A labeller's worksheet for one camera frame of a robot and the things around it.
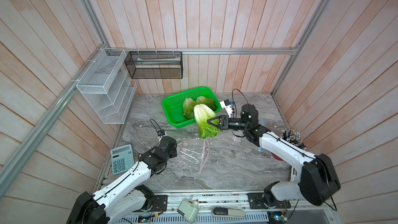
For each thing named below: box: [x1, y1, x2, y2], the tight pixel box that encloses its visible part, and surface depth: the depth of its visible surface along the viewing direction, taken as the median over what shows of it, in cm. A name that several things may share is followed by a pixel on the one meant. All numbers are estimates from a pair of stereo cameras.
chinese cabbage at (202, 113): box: [193, 103, 221, 139], surface depth 73 cm
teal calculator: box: [110, 144, 135, 175], surface depth 88 cm
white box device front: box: [177, 199, 199, 224], surface depth 70 cm
